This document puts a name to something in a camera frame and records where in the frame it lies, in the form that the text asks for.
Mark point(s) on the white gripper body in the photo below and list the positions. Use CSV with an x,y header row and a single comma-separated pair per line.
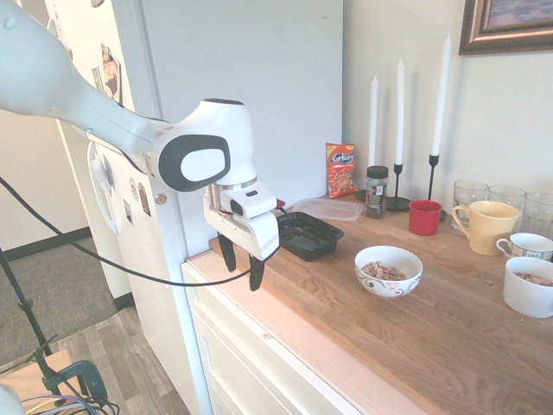
x,y
242,235

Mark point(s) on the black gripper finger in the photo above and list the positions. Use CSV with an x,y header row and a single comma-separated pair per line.
x,y
228,255
256,272

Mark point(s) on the white patterned ceramic bowl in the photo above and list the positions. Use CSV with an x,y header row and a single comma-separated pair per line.
x,y
389,289

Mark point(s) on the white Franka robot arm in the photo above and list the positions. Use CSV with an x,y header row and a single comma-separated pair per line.
x,y
43,78

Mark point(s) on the black plastic food box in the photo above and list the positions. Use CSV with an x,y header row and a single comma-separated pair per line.
x,y
315,244

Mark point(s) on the cereal in white mug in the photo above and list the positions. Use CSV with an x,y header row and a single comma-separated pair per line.
x,y
535,279

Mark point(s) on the round copper knob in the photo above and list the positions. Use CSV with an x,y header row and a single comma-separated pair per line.
x,y
161,199

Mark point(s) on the clear plastic lid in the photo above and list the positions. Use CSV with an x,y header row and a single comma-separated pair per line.
x,y
332,209

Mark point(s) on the white cabinet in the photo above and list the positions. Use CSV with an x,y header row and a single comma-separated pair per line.
x,y
242,367

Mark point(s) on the brown oval fridge magnet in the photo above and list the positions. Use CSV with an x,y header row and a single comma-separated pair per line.
x,y
141,192

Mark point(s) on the small rectangular photo magnet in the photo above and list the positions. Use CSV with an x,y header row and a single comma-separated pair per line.
x,y
128,212

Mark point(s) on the round white fridge magnet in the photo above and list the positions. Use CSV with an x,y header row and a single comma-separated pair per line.
x,y
133,188

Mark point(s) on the orange snack bag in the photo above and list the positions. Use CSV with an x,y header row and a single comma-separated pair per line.
x,y
341,173

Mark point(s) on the black candle holder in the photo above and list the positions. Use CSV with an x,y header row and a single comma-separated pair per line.
x,y
398,201
433,173
360,196

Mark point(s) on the spice jar with black lid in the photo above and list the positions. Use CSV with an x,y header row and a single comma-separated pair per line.
x,y
376,194

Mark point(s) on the white refrigerator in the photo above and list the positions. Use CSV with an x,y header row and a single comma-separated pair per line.
x,y
259,65

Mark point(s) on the red mug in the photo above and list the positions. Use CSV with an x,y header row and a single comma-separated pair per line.
x,y
425,220

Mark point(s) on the green clamp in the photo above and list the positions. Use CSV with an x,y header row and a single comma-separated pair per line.
x,y
86,376

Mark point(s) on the medium white taper candle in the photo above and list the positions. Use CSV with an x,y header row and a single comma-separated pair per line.
x,y
400,112

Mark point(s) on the large fridge photo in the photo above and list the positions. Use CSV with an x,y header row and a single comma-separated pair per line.
x,y
111,73

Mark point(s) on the small fridge photo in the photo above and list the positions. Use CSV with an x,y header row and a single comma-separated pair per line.
x,y
97,80

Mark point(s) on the wooden board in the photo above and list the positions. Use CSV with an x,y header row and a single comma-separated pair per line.
x,y
26,372

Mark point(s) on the yellow mug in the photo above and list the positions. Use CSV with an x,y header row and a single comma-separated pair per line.
x,y
492,229

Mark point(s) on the tall white taper candle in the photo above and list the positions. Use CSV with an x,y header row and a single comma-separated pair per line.
x,y
440,95

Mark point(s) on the large white mug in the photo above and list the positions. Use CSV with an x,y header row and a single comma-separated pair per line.
x,y
525,298

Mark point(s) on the white cup with blue pattern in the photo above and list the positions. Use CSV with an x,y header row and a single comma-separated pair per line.
x,y
529,250

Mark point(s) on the framed picture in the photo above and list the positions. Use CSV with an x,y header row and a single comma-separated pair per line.
x,y
505,26

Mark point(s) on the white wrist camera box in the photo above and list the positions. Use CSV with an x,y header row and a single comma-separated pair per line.
x,y
252,201

